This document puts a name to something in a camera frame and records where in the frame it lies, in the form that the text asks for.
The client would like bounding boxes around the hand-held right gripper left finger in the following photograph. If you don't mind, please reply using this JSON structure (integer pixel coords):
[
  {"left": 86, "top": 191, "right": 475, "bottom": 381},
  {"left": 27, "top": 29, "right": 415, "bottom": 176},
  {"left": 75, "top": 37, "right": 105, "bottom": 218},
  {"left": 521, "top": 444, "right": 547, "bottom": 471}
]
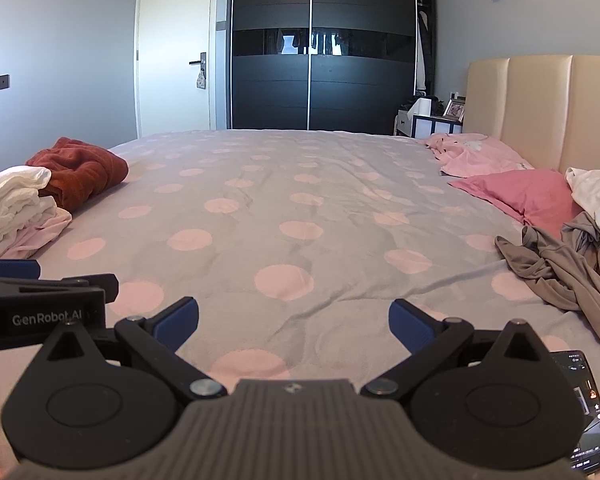
[{"left": 32, "top": 296, "right": 229, "bottom": 401}]

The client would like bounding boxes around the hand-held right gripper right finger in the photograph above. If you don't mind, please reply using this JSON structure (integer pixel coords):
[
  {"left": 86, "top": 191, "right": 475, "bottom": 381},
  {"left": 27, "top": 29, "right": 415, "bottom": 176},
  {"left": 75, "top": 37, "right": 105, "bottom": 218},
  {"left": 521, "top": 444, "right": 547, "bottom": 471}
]
[{"left": 360, "top": 299, "right": 556, "bottom": 401}]

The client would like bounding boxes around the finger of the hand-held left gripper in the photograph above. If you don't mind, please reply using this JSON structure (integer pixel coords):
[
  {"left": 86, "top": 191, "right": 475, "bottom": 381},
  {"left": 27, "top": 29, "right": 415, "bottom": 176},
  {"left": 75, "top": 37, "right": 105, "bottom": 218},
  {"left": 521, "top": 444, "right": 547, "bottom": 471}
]
[
  {"left": 0, "top": 257, "right": 42, "bottom": 281},
  {"left": 0, "top": 273, "right": 120, "bottom": 304}
]

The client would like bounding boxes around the white folded cloth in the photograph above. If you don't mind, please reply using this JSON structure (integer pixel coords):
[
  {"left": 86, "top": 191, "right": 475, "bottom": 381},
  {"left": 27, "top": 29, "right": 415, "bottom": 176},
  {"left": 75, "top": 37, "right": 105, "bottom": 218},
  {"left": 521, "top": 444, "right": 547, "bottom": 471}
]
[{"left": 0, "top": 194, "right": 59, "bottom": 259}]

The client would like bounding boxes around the pale pink folded cloth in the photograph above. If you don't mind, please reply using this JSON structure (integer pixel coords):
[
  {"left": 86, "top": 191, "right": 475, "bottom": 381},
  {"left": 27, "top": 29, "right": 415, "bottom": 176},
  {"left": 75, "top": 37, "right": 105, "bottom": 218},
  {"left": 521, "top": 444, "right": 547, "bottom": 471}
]
[{"left": 0, "top": 208, "right": 73, "bottom": 261}]

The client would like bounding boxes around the rust red towel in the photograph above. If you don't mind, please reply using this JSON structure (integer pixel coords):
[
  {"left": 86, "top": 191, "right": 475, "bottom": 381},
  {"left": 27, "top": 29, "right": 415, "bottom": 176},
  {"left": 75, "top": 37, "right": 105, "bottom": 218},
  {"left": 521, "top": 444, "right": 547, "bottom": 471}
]
[{"left": 25, "top": 136, "right": 130, "bottom": 212}]

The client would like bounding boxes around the grey-brown crumpled garment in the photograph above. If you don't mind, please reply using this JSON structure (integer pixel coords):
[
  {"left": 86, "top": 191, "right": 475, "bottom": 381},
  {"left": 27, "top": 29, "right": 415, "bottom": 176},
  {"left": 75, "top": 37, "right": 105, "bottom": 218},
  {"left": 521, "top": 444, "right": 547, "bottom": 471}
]
[{"left": 495, "top": 211, "right": 600, "bottom": 361}]

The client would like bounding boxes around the grey pink-dotted bed cover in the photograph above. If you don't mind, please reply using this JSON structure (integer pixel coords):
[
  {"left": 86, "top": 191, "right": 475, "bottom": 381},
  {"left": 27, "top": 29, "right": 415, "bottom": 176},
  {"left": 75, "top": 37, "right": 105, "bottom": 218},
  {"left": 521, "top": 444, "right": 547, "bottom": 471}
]
[{"left": 0, "top": 129, "right": 600, "bottom": 476}]

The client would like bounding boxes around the dark pink pillow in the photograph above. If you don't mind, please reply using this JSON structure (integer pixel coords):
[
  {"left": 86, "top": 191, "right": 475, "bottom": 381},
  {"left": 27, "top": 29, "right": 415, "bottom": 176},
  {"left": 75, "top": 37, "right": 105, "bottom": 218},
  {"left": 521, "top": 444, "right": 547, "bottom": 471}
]
[{"left": 447, "top": 169, "right": 583, "bottom": 228}]

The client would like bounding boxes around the light pink printed pillow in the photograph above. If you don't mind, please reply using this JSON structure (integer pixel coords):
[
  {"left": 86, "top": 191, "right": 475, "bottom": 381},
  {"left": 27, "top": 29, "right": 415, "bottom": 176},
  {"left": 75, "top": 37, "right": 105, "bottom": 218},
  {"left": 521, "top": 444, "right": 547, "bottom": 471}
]
[{"left": 417, "top": 132, "right": 536, "bottom": 178}]

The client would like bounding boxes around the white dark-framed nightstand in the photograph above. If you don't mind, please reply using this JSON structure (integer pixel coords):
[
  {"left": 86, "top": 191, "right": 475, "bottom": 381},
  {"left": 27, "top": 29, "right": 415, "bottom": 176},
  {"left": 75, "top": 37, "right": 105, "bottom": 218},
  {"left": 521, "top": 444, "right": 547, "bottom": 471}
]
[{"left": 395, "top": 110, "right": 465, "bottom": 138}]

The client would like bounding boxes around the black smartphone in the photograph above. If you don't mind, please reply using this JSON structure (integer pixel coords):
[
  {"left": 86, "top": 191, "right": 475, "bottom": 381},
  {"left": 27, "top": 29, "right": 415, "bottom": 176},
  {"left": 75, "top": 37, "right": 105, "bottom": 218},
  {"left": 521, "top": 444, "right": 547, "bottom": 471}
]
[{"left": 550, "top": 350, "right": 600, "bottom": 475}]

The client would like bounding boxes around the white crumpled garment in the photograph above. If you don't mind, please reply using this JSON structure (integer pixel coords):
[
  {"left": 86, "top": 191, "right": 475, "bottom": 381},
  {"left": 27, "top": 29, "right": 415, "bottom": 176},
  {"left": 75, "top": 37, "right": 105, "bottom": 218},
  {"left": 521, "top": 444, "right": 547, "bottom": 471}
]
[{"left": 565, "top": 166, "right": 600, "bottom": 293}]

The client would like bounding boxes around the white room door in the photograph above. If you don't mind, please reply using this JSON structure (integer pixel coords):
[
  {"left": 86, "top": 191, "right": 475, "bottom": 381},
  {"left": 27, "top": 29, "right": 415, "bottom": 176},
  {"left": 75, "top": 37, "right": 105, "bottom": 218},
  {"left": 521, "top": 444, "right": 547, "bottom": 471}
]
[{"left": 136, "top": 0, "right": 216, "bottom": 138}]

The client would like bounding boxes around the beige padded headboard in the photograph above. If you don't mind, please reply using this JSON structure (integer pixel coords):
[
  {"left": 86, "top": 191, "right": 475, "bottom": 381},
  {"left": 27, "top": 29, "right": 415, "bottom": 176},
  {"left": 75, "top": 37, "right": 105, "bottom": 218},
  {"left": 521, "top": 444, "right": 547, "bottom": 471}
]
[{"left": 462, "top": 54, "right": 600, "bottom": 173}]

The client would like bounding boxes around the black sliding-door wardrobe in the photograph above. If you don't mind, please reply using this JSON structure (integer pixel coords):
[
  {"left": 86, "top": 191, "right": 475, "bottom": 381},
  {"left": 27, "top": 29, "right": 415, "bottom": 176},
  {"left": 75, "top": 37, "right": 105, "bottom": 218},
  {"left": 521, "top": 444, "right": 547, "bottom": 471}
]
[{"left": 227, "top": 0, "right": 418, "bottom": 133}]

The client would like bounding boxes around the white hanging garment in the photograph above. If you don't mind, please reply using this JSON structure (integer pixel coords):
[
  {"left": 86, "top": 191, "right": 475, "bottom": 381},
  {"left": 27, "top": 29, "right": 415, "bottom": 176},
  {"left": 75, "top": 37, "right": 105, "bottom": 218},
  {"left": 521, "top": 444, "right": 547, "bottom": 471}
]
[{"left": 416, "top": 25, "right": 426, "bottom": 93}]

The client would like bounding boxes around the open closet shelving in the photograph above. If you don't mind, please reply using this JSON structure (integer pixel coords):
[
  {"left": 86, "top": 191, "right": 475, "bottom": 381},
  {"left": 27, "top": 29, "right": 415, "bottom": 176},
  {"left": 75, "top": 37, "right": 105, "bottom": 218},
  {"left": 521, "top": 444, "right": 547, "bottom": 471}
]
[{"left": 414, "top": 0, "right": 438, "bottom": 98}]

